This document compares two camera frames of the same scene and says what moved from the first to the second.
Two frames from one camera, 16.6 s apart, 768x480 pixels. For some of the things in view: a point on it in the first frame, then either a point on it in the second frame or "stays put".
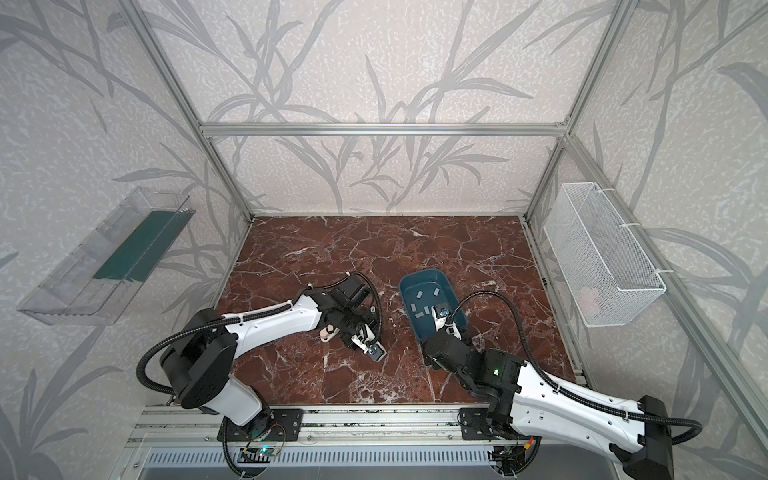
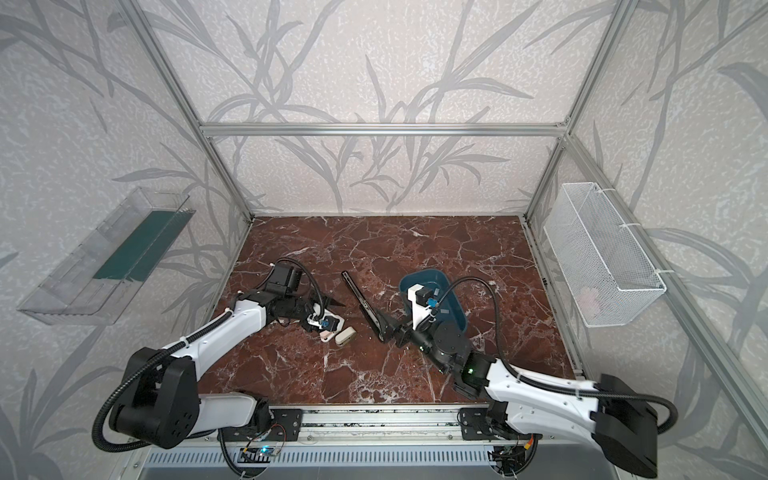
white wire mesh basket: x=603 y=264 stays put
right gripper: x=442 y=336 to x=395 y=327
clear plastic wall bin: x=89 y=286 stays put
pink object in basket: x=589 y=301 stays put
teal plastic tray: x=424 y=288 stays put
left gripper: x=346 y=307 to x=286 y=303
